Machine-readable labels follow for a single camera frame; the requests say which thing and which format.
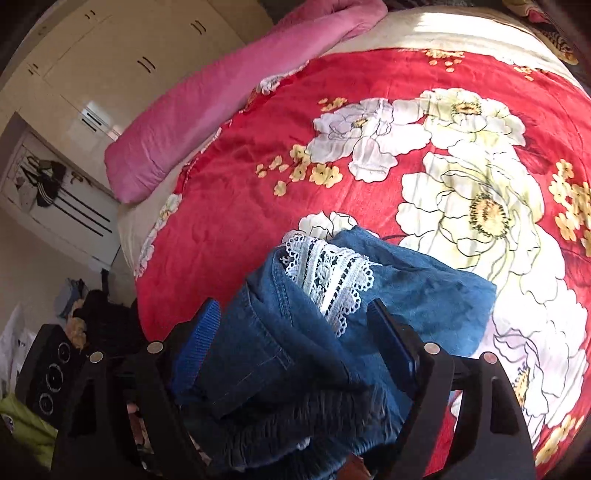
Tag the blue denim pants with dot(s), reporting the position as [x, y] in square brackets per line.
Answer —
[286, 350]

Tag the heap of clothes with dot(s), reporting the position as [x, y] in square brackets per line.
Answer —
[92, 309]

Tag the red floral blanket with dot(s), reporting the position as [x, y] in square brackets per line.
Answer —
[277, 221]

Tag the dark hanging clothes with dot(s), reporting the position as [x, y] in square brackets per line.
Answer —
[44, 184]

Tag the white plastic bag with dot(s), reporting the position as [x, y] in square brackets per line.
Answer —
[11, 346]

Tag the green cloth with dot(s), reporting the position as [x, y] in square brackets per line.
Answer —
[23, 429]

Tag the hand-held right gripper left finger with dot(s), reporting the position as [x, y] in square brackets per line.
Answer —
[203, 332]

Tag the dark patterned cloth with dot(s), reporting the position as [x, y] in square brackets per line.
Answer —
[554, 37]

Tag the pink quilt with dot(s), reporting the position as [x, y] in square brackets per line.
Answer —
[207, 106]

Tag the cream wardrobe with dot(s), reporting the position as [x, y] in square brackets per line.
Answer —
[129, 55]

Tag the white door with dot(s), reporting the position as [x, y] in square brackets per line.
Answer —
[69, 230]

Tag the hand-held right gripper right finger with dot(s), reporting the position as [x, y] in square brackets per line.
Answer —
[392, 346]

